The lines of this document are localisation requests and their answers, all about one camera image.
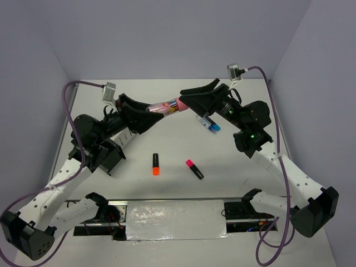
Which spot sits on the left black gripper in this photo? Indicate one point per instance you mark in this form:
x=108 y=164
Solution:
x=134 y=114

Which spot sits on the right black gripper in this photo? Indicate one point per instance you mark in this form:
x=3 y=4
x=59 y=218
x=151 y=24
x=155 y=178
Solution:
x=206 y=103

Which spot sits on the pink capped marker bottle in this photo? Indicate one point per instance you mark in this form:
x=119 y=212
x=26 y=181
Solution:
x=168 y=108

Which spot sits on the orange highlighter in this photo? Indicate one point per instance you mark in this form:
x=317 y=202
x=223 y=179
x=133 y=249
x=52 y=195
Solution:
x=155 y=164

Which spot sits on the pink highlighter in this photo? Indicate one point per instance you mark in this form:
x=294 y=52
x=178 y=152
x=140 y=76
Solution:
x=195 y=169

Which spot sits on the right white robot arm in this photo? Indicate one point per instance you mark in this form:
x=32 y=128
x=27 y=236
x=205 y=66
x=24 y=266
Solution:
x=308 y=205

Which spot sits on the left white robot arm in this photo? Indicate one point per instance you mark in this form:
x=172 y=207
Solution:
x=35 y=227

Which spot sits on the blue capped pen pack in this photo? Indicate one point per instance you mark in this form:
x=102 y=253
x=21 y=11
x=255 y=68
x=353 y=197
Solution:
x=209 y=124

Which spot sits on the white mesh organizer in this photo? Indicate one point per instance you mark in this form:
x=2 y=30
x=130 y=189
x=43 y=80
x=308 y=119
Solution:
x=123 y=137

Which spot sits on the black mesh organizer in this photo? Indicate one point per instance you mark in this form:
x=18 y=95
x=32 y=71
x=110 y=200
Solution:
x=109 y=155

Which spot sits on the silver foil cover plate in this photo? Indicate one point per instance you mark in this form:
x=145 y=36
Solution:
x=175 y=220

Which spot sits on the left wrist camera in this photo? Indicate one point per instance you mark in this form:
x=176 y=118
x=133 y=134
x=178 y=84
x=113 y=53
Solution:
x=108 y=93

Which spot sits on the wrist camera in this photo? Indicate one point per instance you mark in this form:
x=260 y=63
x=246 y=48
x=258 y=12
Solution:
x=235 y=73
x=108 y=93

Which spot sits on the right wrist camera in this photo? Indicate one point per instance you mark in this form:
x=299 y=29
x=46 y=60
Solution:
x=235 y=73

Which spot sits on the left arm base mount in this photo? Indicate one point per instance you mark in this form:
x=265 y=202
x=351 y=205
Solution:
x=110 y=220

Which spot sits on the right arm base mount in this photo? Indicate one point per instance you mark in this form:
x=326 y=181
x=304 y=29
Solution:
x=241 y=217

